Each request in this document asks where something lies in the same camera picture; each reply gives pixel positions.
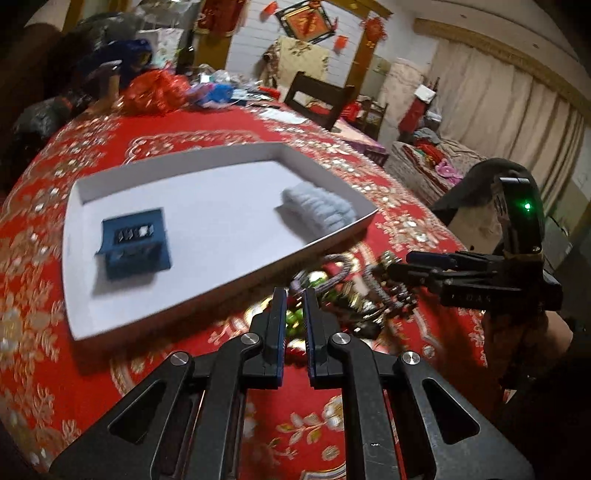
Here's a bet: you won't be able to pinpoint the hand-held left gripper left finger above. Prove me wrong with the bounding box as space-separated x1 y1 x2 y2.
50 287 289 480

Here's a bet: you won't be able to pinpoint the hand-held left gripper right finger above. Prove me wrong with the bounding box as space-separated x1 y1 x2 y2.
302 287 536 480

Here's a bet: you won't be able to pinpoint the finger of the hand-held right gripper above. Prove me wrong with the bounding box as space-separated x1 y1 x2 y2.
384 262 444 289
406 250 465 271

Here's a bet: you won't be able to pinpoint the green bead bracelet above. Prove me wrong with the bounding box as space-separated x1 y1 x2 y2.
285 271 329 337

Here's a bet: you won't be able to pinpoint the dark bead bracelet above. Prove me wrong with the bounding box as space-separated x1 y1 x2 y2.
379 251 419 315

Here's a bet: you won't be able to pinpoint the silver beaded bracelet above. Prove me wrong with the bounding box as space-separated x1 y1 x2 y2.
295 253 398 319

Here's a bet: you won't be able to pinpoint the white cardboard box tray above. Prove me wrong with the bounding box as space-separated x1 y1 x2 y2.
61 142 380 342

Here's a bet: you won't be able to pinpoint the person's right forearm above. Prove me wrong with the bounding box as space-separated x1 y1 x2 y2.
480 311 591 462

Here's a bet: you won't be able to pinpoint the tan chair back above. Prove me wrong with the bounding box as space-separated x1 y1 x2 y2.
450 203 509 252

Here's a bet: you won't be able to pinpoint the dark grey jacket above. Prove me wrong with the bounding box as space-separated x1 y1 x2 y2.
431 158 532 217

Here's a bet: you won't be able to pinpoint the cluttered sofa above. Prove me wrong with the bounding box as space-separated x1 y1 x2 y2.
392 138 485 204

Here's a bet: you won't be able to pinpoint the light blue scrunchie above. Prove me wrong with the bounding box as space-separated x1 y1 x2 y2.
276 183 357 241

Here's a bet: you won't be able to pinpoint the beige curtain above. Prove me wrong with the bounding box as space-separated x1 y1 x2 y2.
429 34 587 222

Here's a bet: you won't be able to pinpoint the purple tablecloth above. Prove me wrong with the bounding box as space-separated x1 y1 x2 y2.
337 120 389 164

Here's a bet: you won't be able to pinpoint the small dark wooden chair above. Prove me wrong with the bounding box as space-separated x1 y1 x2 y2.
358 99 389 141

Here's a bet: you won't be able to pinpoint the blue hair claw clip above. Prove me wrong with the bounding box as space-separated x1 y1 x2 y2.
95 208 174 281

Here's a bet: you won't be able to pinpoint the white paper sheet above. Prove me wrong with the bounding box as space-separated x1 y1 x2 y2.
268 108 308 125

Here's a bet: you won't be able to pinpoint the blue white plastic package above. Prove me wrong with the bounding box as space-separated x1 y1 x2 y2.
187 80 234 109

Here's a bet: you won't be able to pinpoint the beige floral draped cloth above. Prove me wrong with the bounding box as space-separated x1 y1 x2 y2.
263 37 331 90

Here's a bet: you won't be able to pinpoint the red floral tablecloth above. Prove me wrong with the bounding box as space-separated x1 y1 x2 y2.
0 104 509 480

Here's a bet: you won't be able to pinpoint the red plastic bag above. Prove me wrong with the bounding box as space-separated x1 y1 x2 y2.
121 69 192 116

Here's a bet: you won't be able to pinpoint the glass jar tan contents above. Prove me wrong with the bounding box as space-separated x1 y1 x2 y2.
104 65 122 100

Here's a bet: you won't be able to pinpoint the white paper gift bag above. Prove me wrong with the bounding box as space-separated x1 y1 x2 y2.
139 28 185 70

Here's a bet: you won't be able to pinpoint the blue plastic bag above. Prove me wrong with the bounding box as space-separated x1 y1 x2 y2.
78 39 155 86

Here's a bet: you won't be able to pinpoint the small black plastic bag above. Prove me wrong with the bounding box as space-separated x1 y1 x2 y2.
14 92 93 153

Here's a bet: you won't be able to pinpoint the red hanging garment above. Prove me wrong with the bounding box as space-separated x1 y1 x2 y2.
194 0 247 38

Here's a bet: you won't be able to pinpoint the large black plastic bag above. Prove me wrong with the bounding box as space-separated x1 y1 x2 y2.
69 11 148 51

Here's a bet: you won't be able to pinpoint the red knot wall hanging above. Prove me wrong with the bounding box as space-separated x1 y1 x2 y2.
360 17 384 51

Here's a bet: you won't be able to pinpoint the framed red wall decoration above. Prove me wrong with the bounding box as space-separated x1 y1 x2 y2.
274 0 338 44

